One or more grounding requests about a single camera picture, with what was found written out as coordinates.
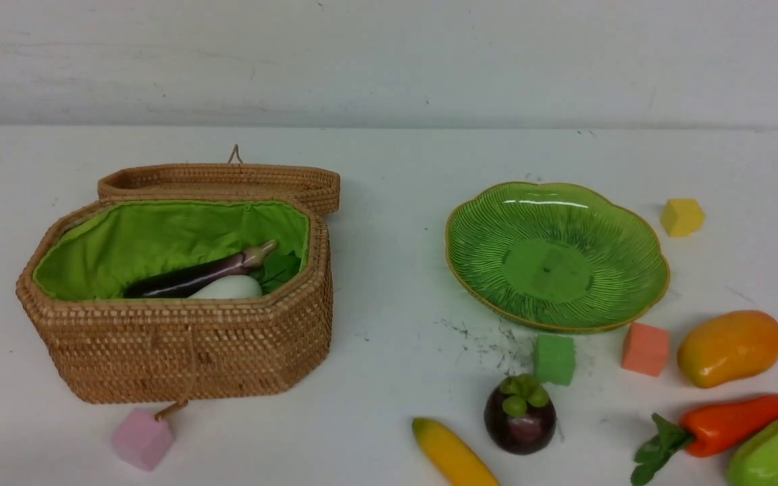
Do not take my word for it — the green leaf-shaped plate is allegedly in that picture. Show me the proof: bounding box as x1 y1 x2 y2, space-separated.
444 181 672 334

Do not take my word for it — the woven wicker basket green lining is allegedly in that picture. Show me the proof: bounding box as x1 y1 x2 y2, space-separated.
16 196 334 405

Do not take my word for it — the yellow foam cube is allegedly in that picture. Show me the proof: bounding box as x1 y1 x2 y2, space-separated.
660 198 705 238

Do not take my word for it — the white toy radish with leaves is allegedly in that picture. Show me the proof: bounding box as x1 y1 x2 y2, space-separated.
189 252 301 300

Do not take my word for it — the pink foam cube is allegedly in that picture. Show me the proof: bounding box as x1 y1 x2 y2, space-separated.
111 407 175 473

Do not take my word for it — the purple toy eggplant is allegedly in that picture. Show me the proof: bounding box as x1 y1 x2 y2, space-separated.
122 240 279 300

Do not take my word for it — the orange yellow toy mango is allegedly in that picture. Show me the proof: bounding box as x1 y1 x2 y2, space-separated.
676 310 778 389

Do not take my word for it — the dark purple toy mangosteen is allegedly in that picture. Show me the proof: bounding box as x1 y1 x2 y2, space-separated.
484 373 558 456

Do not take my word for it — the red orange toy pepper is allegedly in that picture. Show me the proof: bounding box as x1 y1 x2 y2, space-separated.
630 393 778 485

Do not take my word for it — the orange foam cube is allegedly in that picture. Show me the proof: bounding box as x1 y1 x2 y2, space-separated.
621 322 670 377

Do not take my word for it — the yellow toy banana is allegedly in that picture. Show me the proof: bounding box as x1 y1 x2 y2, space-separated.
411 417 500 485

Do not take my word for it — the woven wicker basket lid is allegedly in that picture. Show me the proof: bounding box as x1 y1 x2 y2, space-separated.
97 145 342 215

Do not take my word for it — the green foam cube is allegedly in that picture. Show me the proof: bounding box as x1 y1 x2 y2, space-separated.
532 334 575 387

